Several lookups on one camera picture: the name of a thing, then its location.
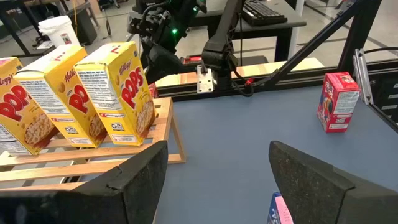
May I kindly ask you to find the red Froot Loops cereal box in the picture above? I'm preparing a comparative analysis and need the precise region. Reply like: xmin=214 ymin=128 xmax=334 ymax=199
xmin=148 ymin=82 xmax=159 ymax=100
xmin=316 ymin=72 xmax=361 ymax=134

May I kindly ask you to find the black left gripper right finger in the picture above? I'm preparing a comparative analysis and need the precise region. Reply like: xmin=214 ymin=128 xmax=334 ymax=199
xmin=268 ymin=140 xmax=398 ymax=224

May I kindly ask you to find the silver metal bracket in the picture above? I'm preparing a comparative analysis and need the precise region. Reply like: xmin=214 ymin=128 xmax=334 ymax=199
xmin=353 ymin=48 xmax=374 ymax=106
xmin=196 ymin=64 xmax=215 ymax=94

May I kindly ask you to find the white bucket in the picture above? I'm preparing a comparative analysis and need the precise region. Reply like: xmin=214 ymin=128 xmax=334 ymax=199
xmin=37 ymin=15 xmax=81 ymax=48

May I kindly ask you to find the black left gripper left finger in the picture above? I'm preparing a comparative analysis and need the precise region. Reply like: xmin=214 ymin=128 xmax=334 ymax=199
xmin=0 ymin=140 xmax=169 ymax=224

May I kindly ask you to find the blue Frosted Flakes cereal box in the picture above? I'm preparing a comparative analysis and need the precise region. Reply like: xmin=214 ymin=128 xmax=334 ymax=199
xmin=266 ymin=192 xmax=295 ymax=224

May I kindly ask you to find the black keyboard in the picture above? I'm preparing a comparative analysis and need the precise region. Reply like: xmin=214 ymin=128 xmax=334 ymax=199
xmin=241 ymin=0 xmax=289 ymax=26

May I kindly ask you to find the wooden slatted shelf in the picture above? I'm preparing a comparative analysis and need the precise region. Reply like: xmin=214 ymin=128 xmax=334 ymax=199
xmin=0 ymin=96 xmax=187 ymax=192

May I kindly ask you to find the yellow Corn Pops cereal box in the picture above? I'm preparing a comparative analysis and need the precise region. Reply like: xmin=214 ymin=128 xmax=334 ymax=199
xmin=73 ymin=41 xmax=156 ymax=147
xmin=14 ymin=44 xmax=108 ymax=149
xmin=0 ymin=57 xmax=60 ymax=156

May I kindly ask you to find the black desk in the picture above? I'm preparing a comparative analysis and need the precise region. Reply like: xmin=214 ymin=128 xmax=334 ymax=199
xmin=186 ymin=0 xmax=307 ymax=62

